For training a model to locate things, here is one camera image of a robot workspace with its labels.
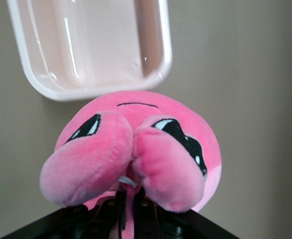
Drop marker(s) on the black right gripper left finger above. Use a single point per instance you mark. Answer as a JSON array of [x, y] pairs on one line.
[[111, 219]]

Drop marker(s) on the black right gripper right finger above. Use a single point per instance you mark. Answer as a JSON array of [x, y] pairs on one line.
[[145, 219]]

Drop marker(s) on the pink plush toy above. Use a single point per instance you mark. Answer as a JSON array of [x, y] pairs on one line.
[[140, 119]]

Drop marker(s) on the white plastic box base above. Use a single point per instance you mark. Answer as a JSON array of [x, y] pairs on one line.
[[91, 44]]

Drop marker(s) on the brown paper table cover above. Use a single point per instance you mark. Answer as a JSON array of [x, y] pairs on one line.
[[247, 124]]

